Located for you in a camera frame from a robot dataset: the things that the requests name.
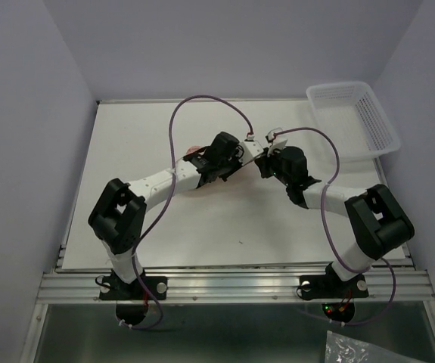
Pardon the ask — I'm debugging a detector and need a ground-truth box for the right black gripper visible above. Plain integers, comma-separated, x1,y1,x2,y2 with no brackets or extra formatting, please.
255,144,291,186

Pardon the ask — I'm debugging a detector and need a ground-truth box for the floral mesh laundry bag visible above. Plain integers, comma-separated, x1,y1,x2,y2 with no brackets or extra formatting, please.
185,145,202,156

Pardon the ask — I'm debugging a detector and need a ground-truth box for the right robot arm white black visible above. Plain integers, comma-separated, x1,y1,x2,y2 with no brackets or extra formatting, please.
256,147,415,295

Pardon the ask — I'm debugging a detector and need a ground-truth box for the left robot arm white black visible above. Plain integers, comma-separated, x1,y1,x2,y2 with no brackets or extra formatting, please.
88,132,244,298

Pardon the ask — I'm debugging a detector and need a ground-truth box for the clear plastic bag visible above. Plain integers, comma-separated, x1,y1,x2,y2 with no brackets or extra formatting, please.
324,330,387,363

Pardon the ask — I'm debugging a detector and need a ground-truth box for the white plastic mesh basket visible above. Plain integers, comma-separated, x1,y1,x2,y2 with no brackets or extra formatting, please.
306,81,401,162

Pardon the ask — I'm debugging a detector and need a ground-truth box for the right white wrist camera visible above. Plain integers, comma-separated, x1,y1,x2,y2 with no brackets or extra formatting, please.
266,128,287,157

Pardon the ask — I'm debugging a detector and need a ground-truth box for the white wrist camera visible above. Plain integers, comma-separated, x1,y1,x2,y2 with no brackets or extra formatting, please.
239,140,267,166
266,128,287,157

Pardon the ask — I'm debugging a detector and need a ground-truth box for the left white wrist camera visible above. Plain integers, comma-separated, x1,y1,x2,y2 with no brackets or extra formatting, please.
239,140,267,166

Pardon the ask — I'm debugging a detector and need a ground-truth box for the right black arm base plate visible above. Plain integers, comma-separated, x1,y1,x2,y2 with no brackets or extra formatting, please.
296,275,369,301

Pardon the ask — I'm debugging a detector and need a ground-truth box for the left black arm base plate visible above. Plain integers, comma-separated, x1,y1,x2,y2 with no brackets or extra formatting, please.
95,272,168,301

